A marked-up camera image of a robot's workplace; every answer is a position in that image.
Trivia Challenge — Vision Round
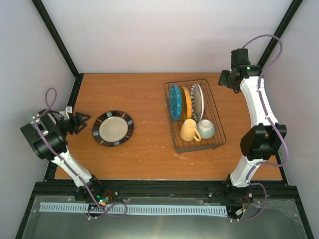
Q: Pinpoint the dark patterned plate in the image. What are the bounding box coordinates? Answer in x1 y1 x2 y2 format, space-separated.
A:
92 111 134 147

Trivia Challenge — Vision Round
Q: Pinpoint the white blue striped plate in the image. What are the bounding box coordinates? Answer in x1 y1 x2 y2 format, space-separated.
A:
190 83 204 121

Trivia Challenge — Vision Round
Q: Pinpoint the orange dotted plate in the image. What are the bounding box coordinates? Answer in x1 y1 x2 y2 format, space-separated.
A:
181 86 192 120

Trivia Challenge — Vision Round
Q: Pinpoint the pale green ceramic bowl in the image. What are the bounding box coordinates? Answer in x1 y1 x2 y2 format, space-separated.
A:
197 119 216 139

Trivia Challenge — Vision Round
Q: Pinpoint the teal dotted plate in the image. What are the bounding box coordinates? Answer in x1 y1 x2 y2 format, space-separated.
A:
170 84 182 121

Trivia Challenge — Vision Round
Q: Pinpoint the yellow ceramic mug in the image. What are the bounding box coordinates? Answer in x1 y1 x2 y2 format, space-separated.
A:
179 119 201 141

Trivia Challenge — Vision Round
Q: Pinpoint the dark wire dish rack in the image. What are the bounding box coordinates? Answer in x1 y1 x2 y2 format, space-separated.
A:
164 79 226 153

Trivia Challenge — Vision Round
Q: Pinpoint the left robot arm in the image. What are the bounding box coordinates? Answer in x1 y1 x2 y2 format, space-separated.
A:
20 110 104 201

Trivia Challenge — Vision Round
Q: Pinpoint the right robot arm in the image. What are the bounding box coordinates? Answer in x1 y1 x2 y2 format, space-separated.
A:
218 48 287 202

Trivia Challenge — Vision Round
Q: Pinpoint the metal front plate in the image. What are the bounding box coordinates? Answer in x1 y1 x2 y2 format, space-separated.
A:
21 196 307 239

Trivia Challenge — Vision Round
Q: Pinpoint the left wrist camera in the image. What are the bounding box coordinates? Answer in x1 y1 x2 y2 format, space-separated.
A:
59 106 73 120

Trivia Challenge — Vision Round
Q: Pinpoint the black front rail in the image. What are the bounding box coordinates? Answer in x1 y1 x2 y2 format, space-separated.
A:
32 179 300 205

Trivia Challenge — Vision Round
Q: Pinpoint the light blue slotted cable duct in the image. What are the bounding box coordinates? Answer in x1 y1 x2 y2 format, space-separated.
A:
38 202 227 217

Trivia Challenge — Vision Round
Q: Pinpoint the black right frame post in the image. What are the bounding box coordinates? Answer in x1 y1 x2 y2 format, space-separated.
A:
256 0 303 72

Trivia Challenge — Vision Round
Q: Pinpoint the black frame post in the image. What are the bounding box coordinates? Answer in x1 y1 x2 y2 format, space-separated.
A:
256 0 303 72
31 0 80 75

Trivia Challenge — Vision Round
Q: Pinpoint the black left frame post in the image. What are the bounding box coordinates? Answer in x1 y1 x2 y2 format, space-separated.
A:
31 0 80 75

